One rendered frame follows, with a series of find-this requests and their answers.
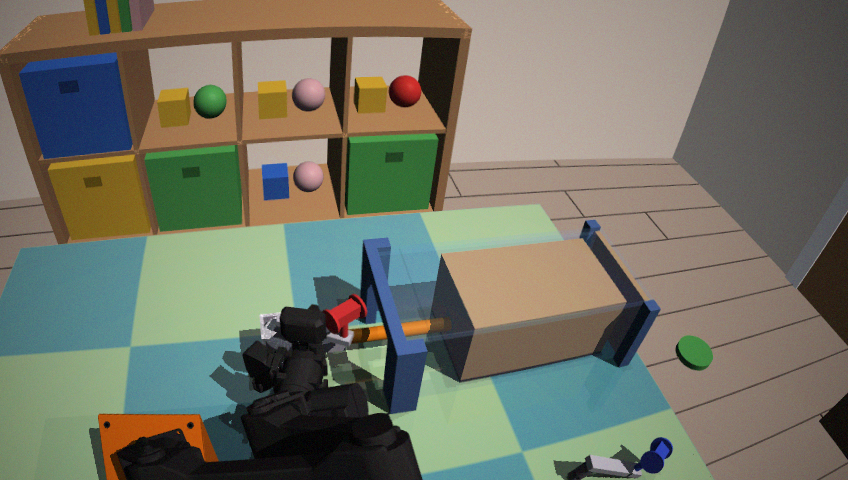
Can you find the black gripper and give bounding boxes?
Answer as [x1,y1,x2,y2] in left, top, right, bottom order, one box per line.
[276,304,328,391]

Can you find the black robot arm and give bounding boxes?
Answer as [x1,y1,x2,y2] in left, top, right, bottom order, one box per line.
[117,341,423,480]

